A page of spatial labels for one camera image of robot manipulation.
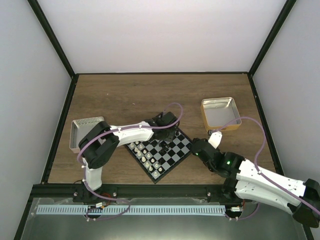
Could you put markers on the gold metal tin box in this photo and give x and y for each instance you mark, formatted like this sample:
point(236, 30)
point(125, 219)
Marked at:
point(221, 112)

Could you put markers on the black white chess board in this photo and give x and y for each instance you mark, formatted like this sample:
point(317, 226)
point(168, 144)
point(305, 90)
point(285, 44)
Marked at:
point(178, 150)

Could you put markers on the silver pink tin lid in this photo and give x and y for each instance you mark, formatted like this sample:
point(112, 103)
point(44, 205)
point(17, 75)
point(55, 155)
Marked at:
point(79, 128)

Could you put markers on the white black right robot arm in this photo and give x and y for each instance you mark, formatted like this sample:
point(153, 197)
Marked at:
point(246, 180)

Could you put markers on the black aluminium frame rail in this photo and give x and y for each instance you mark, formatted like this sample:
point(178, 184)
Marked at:
point(79, 193)

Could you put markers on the pile of black chess pieces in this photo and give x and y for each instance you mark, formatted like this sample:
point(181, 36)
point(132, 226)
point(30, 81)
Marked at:
point(163, 147)

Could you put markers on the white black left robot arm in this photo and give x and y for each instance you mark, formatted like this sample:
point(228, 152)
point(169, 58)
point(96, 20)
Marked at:
point(99, 144)

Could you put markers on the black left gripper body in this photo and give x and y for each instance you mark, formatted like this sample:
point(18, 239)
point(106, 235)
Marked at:
point(167, 137)

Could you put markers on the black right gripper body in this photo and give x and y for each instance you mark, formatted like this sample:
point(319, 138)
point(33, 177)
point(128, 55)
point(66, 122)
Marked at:
point(197, 139)

